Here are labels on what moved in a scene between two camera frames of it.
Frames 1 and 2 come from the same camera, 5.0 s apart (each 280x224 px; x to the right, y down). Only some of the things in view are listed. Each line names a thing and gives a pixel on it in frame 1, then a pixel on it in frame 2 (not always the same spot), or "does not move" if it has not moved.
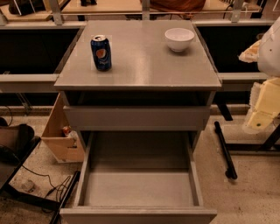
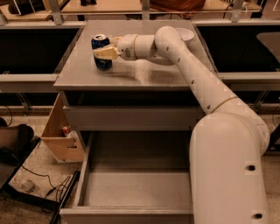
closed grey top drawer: (132, 118) does not move
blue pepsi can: (101, 52) does not move
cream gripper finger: (251, 54) -> (111, 52)
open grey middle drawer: (138, 178) does not move
